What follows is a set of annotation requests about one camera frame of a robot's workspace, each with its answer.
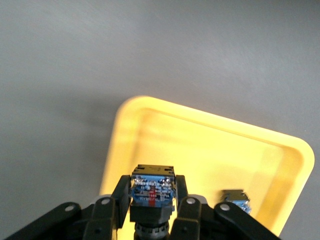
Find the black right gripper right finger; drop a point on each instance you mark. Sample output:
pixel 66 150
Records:
pixel 190 217

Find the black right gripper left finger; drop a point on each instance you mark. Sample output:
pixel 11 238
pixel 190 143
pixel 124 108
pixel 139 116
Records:
pixel 105 215

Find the dark grey table mat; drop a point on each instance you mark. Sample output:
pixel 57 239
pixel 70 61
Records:
pixel 75 75

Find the yellow plastic tray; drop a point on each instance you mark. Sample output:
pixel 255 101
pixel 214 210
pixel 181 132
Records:
pixel 212 150

